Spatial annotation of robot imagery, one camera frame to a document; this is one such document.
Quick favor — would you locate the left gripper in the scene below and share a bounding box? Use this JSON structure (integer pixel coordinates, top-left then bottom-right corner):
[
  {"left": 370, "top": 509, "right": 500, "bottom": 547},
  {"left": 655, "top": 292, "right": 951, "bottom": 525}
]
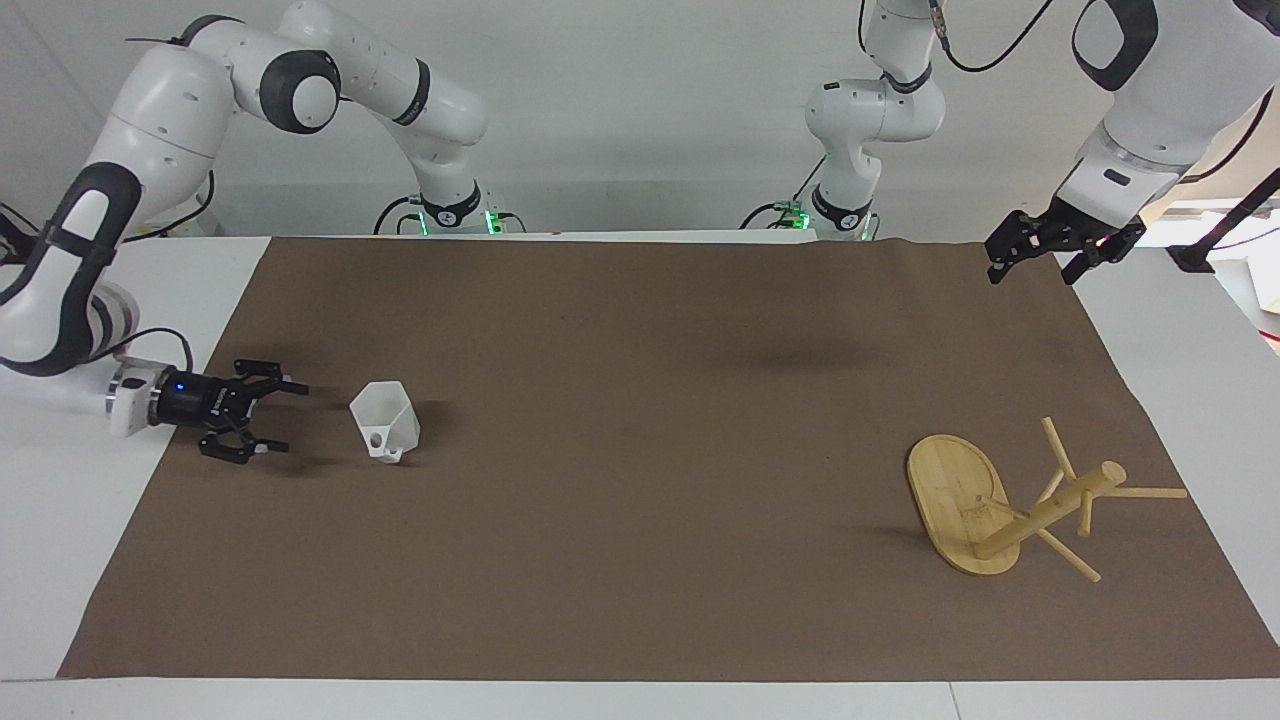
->
[{"left": 984, "top": 196, "right": 1148, "bottom": 287}]

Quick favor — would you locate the white plastic cup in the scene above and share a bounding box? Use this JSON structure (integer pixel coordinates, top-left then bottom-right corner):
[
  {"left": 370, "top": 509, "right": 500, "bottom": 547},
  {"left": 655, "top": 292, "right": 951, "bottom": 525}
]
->
[{"left": 349, "top": 380, "right": 422, "bottom": 465}]

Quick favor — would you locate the wooden cup rack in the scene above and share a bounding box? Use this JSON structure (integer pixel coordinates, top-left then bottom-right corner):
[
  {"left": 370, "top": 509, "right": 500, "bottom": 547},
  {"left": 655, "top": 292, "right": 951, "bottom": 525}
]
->
[{"left": 906, "top": 416, "right": 1190, "bottom": 585}]

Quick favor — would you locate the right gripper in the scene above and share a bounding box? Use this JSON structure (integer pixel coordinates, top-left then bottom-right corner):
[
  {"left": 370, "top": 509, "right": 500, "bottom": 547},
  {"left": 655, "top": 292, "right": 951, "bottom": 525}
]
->
[{"left": 153, "top": 358, "right": 310, "bottom": 467}]

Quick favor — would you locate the black stand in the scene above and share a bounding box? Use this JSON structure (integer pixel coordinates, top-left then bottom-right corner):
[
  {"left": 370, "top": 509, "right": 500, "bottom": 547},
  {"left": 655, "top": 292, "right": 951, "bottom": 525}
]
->
[{"left": 1164, "top": 165, "right": 1280, "bottom": 274}]

